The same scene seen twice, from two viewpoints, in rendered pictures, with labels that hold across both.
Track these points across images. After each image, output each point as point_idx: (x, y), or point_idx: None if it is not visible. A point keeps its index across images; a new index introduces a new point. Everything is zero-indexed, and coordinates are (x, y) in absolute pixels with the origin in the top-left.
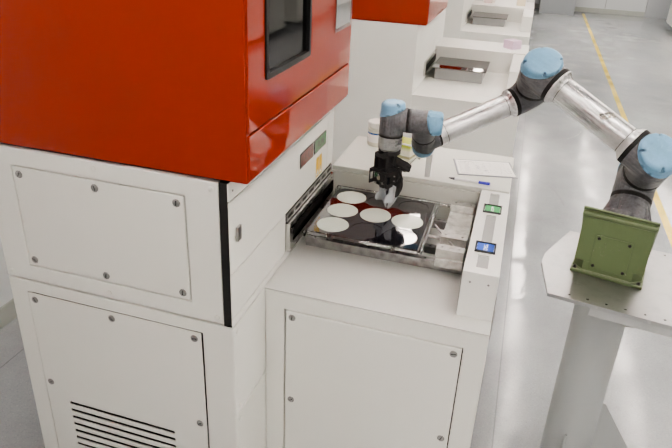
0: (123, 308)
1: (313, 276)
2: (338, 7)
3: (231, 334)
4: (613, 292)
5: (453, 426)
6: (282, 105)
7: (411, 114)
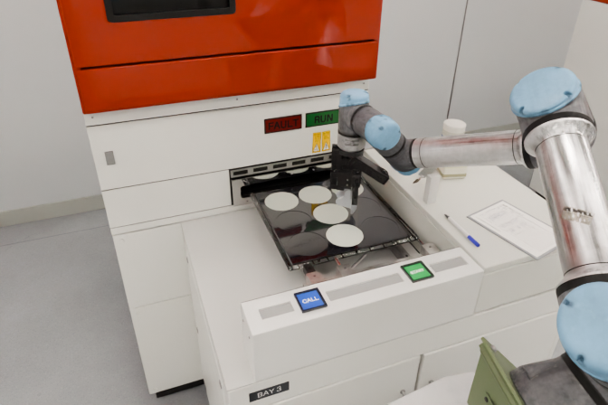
0: None
1: (222, 236)
2: None
3: (113, 240)
4: None
5: None
6: (160, 54)
7: (358, 112)
